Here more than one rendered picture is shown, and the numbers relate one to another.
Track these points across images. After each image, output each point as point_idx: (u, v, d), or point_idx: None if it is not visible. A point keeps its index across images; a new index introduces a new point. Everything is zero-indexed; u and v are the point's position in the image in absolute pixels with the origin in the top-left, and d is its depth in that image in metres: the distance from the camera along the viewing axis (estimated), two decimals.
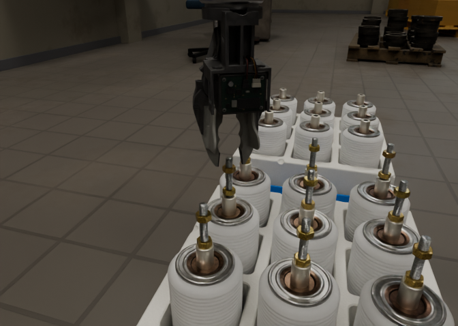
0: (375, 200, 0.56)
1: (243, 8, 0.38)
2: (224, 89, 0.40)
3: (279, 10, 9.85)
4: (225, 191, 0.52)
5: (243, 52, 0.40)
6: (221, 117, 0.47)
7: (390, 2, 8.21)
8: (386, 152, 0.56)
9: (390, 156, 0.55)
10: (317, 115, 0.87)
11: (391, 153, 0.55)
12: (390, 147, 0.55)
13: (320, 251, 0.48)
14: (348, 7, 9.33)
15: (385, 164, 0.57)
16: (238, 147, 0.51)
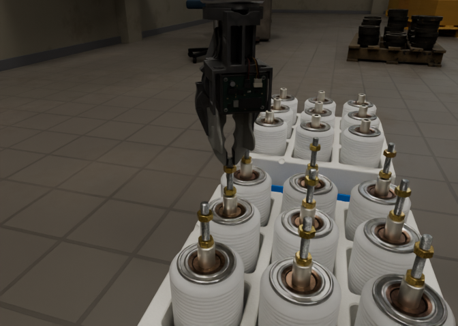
0: (375, 200, 0.57)
1: (245, 8, 0.38)
2: (225, 89, 0.40)
3: (279, 10, 9.85)
4: (236, 189, 0.53)
5: (245, 52, 0.40)
6: (225, 116, 0.47)
7: (390, 2, 8.21)
8: (386, 151, 0.56)
9: (391, 155, 0.55)
10: (318, 114, 0.87)
11: (392, 152, 0.55)
12: (391, 146, 0.55)
13: (322, 250, 0.48)
14: (348, 7, 9.33)
15: (386, 163, 0.57)
16: (232, 147, 0.51)
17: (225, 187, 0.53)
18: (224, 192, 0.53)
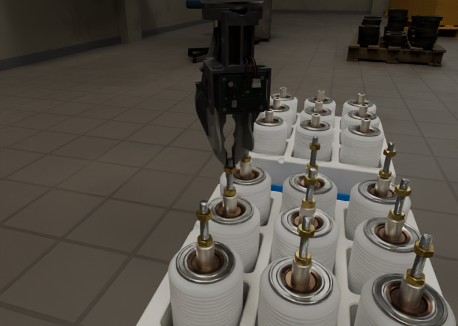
0: (375, 199, 0.56)
1: (243, 8, 0.38)
2: (224, 89, 0.40)
3: (279, 10, 9.85)
4: None
5: (243, 52, 0.40)
6: (225, 116, 0.47)
7: (390, 2, 8.21)
8: (386, 151, 0.55)
9: (391, 155, 0.55)
10: (318, 114, 0.87)
11: (392, 151, 0.55)
12: (390, 145, 0.55)
13: (321, 249, 0.48)
14: (348, 7, 9.33)
15: (386, 162, 0.56)
16: (232, 147, 0.51)
17: (230, 190, 0.52)
18: (233, 194, 0.52)
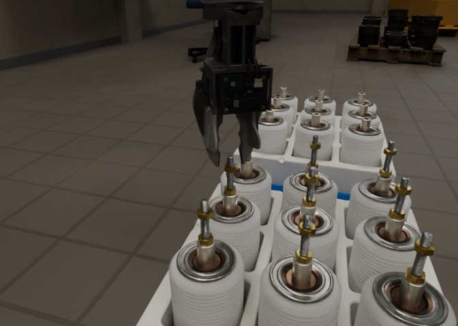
0: (376, 198, 0.56)
1: (245, 8, 0.38)
2: (226, 89, 0.40)
3: (279, 10, 9.85)
4: (224, 189, 0.52)
5: (245, 52, 0.40)
6: (221, 117, 0.47)
7: (390, 2, 8.21)
8: (387, 149, 0.56)
9: (392, 153, 0.55)
10: (318, 113, 0.87)
11: (392, 150, 0.55)
12: (391, 144, 0.55)
13: (322, 248, 0.48)
14: (348, 7, 9.33)
15: (386, 161, 0.56)
16: (238, 147, 0.51)
17: (233, 186, 0.53)
18: (232, 187, 0.54)
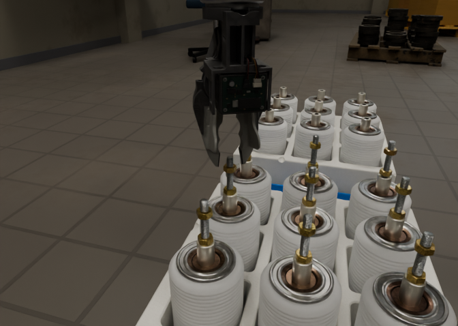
0: (376, 198, 0.56)
1: (244, 8, 0.38)
2: (225, 89, 0.40)
3: (279, 10, 9.84)
4: (236, 189, 0.53)
5: (244, 52, 0.40)
6: (221, 117, 0.47)
7: (390, 2, 8.21)
8: (387, 149, 0.55)
9: (392, 153, 0.55)
10: (318, 113, 0.87)
11: (392, 150, 0.55)
12: (391, 144, 0.55)
13: (322, 248, 0.48)
14: (348, 7, 9.33)
15: (386, 161, 0.56)
16: (238, 147, 0.51)
17: (225, 187, 0.53)
18: (225, 192, 0.52)
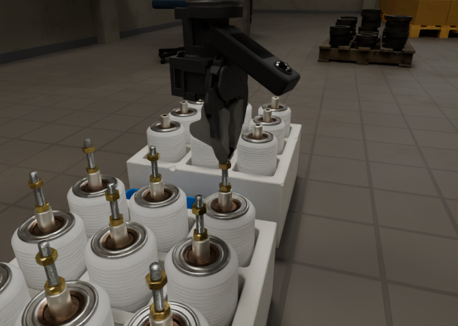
0: (211, 214, 0.52)
1: None
2: None
3: (269, 10, 9.81)
4: (48, 205, 0.49)
5: (195, 45, 0.46)
6: None
7: None
8: (229, 163, 0.52)
9: (230, 164, 0.52)
10: None
11: (227, 161, 0.52)
12: (227, 156, 0.52)
13: (121, 271, 0.44)
14: (339, 7, 9.29)
15: (227, 174, 0.53)
16: (228, 150, 0.50)
17: (37, 204, 0.49)
18: (35, 209, 0.49)
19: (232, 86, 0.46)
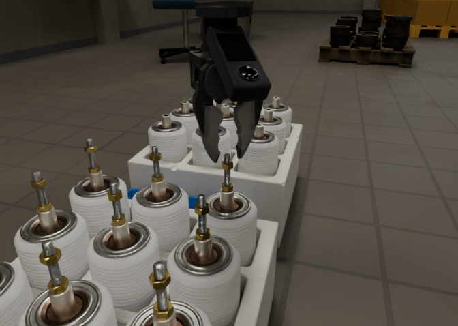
0: (213, 213, 0.53)
1: None
2: None
3: (270, 10, 9.81)
4: (50, 205, 0.49)
5: None
6: (234, 111, 0.50)
7: (380, 2, 8.17)
8: None
9: (223, 163, 0.53)
10: None
11: (223, 161, 0.52)
12: (225, 155, 0.52)
13: (124, 271, 0.44)
14: (339, 7, 9.29)
15: (227, 173, 0.53)
16: (219, 151, 0.50)
17: (39, 204, 0.49)
18: (38, 209, 0.49)
19: None
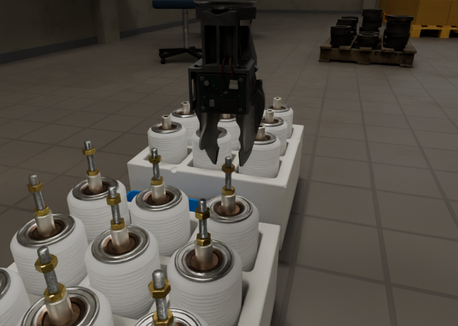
0: (214, 217, 0.52)
1: (226, 8, 0.38)
2: (202, 88, 0.40)
3: (270, 10, 9.80)
4: (48, 209, 0.48)
5: (228, 53, 0.40)
6: (219, 116, 0.48)
7: (380, 2, 8.16)
8: (229, 168, 0.50)
9: (234, 168, 0.51)
10: None
11: (232, 165, 0.51)
12: (230, 160, 0.50)
13: (123, 277, 0.43)
14: (339, 7, 9.28)
15: (230, 179, 0.52)
16: (239, 149, 0.51)
17: (36, 207, 0.48)
18: (35, 213, 0.48)
19: None
